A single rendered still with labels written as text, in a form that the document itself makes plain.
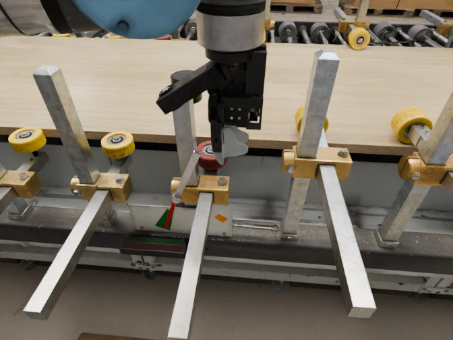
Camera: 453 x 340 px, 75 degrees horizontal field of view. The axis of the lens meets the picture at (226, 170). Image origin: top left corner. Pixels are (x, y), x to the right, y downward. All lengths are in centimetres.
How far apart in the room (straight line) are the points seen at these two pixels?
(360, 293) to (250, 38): 36
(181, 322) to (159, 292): 102
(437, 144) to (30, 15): 64
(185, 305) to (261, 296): 99
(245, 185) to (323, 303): 78
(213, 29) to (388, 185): 78
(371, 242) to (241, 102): 57
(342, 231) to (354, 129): 43
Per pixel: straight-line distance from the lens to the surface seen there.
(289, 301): 151
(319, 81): 54
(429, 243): 94
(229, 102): 44
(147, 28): 22
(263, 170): 92
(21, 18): 24
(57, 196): 116
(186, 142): 60
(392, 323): 161
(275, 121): 86
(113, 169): 81
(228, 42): 39
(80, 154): 72
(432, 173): 71
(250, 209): 97
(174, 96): 45
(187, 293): 54
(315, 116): 57
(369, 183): 101
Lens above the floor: 134
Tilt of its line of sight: 40 degrees down
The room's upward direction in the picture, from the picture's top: straight up
